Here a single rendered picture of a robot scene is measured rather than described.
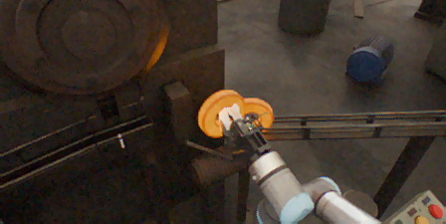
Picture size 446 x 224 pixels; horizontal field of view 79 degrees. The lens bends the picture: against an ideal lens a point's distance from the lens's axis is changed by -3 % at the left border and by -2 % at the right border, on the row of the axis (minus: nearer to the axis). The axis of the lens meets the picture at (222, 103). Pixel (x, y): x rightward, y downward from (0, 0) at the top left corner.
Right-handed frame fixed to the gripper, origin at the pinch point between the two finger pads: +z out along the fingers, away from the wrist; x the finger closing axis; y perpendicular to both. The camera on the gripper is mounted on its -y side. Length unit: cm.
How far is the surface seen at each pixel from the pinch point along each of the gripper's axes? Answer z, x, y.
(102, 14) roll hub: 18.4, 25.7, 27.1
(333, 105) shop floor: 21, -132, -93
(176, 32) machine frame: 36.3, -1.1, 1.6
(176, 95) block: 17.8, 7.0, -9.8
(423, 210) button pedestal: -54, -42, -9
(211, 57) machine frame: 28.0, -12.4, -7.2
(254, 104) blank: 1.5, -15.0, -7.0
